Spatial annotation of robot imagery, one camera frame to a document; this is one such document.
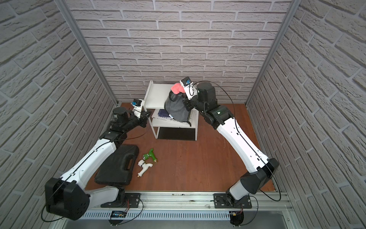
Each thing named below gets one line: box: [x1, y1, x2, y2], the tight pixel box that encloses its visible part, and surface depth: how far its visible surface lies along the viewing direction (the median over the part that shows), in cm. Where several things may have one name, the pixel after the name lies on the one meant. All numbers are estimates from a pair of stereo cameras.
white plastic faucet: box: [136, 159, 154, 178], surface depth 85 cm
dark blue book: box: [157, 108, 170, 118], surface depth 81 cm
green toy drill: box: [142, 147, 158, 164], surface depth 89 cm
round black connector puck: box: [228, 210, 245, 227], surface depth 72 cm
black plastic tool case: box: [94, 144, 140, 186], surface depth 83 cm
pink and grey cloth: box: [164, 83, 190, 123], surface depth 71 cm
